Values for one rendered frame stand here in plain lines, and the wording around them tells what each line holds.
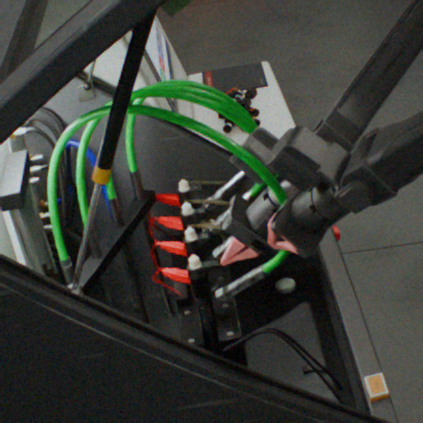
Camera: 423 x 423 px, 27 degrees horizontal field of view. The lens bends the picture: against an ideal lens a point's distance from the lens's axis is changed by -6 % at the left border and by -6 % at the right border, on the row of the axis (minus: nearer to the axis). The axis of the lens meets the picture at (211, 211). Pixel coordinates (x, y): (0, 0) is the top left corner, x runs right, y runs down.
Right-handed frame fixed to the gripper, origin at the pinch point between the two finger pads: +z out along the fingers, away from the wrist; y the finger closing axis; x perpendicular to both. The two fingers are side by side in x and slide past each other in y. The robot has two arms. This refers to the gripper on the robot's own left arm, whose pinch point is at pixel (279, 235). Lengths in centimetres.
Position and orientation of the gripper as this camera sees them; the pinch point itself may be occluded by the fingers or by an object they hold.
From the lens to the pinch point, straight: 128.8
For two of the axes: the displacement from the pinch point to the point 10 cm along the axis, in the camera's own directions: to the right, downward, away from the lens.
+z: -3.9, 3.3, 8.6
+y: -5.2, 6.9, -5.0
